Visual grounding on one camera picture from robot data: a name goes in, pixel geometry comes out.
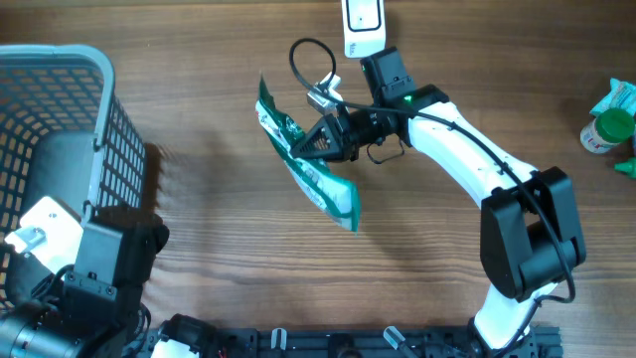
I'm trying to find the green 3M gloves packet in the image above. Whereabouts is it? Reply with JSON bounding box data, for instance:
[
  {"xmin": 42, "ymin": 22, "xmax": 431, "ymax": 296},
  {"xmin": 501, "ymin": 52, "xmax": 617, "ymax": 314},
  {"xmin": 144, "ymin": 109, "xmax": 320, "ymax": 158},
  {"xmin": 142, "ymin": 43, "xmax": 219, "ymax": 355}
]
[{"xmin": 255, "ymin": 77, "xmax": 361, "ymax": 233}]

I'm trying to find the green lid plastic jar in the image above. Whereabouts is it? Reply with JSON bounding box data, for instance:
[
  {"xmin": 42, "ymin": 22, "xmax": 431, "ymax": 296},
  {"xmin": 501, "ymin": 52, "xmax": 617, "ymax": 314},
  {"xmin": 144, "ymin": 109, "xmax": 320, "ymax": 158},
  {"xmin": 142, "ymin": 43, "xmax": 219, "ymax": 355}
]
[{"xmin": 580, "ymin": 108, "xmax": 635, "ymax": 154}]

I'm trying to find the teal wet wipes pack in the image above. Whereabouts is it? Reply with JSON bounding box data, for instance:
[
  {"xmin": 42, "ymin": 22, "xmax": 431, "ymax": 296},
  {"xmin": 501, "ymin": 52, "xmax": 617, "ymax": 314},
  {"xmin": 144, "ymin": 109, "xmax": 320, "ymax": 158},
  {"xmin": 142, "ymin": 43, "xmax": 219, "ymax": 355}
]
[{"xmin": 589, "ymin": 78, "xmax": 636, "ymax": 116}]

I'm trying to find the red sauce bottle green cap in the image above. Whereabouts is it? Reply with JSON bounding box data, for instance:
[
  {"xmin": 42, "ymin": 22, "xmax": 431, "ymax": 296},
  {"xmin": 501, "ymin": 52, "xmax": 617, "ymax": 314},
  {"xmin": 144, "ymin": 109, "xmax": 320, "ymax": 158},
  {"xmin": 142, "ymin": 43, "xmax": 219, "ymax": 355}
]
[{"xmin": 614, "ymin": 157, "xmax": 636, "ymax": 179}]

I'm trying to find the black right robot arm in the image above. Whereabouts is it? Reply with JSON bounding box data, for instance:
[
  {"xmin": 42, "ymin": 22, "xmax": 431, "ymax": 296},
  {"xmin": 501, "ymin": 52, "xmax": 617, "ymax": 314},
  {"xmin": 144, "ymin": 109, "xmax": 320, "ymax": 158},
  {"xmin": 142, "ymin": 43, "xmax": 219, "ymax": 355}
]
[{"xmin": 291, "ymin": 47, "xmax": 586, "ymax": 357}]

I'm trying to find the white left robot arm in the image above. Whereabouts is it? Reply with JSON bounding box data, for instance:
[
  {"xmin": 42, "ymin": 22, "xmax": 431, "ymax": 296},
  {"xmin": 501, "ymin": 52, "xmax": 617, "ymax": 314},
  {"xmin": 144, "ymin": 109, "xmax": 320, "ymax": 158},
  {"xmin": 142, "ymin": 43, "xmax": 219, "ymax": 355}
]
[{"xmin": 1, "ymin": 207, "xmax": 218, "ymax": 357}]

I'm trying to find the white barcode scanner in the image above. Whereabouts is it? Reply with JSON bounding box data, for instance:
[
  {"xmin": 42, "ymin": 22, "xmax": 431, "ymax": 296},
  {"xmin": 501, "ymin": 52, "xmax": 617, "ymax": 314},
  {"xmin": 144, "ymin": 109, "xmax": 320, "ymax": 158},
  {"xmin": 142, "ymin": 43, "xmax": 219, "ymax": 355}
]
[{"xmin": 341, "ymin": 0, "xmax": 387, "ymax": 59}]

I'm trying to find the grey plastic mesh basket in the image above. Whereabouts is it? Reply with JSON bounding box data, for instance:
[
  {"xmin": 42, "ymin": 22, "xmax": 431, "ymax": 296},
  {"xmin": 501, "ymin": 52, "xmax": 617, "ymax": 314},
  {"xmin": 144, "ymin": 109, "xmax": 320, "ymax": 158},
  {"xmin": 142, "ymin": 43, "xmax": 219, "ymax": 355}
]
[{"xmin": 1, "ymin": 45, "xmax": 146, "ymax": 313}]

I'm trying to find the black right camera cable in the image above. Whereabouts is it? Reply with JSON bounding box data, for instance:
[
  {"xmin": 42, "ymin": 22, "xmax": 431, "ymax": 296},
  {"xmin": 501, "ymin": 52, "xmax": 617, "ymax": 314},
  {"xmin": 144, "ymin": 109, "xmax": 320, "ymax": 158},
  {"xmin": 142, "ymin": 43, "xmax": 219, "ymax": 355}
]
[{"xmin": 288, "ymin": 37, "xmax": 577, "ymax": 358}]

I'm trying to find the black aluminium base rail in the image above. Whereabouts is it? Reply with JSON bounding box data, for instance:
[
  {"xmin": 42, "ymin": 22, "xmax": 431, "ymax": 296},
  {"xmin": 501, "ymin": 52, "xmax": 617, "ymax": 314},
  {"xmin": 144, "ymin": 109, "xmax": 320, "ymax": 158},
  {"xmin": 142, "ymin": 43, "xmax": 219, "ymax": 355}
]
[{"xmin": 138, "ymin": 326, "xmax": 563, "ymax": 358}]

